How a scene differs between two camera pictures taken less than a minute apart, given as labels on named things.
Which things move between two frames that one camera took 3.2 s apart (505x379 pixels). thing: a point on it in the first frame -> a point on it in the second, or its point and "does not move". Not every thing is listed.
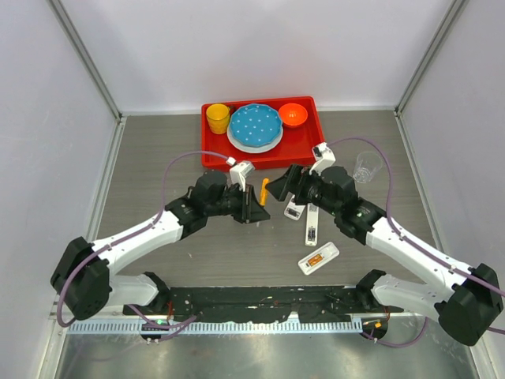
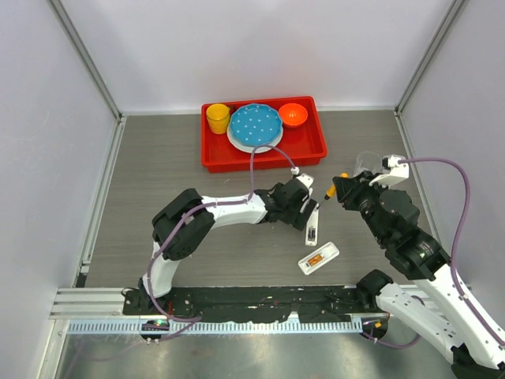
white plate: (255, 149) does not move
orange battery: (314, 260) does not move
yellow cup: (218, 116) does not move
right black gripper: (294, 181) -> (346, 188)
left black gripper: (250, 210) -> (298, 219)
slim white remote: (312, 224) does not move
